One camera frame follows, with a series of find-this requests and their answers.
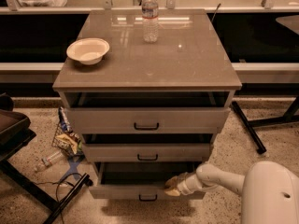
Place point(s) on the grey drawer cabinet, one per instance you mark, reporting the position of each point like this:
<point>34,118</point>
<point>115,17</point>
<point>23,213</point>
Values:
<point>186,67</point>

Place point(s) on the wire basket with snack bags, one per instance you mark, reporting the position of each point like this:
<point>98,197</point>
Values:
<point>68,141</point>

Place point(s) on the clear plastic water bottle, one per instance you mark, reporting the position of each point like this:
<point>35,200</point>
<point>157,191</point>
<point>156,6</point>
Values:
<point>150,13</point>

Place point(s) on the empty plastic bottle on floor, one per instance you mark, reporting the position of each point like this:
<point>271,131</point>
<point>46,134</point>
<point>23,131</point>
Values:
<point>48,161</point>

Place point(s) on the white paper bowl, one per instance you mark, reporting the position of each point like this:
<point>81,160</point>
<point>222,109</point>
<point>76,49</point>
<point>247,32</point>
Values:
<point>88,51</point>

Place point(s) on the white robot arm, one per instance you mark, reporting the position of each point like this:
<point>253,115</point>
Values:
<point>269,191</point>

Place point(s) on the black table stand left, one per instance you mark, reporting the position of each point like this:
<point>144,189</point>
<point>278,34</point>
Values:
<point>17,206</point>

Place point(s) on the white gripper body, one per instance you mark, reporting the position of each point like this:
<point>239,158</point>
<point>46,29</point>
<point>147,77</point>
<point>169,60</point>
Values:
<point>183,185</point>

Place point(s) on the grey drawer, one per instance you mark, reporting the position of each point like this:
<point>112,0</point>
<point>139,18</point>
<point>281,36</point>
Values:
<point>143,181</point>
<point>147,152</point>
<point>147,120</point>

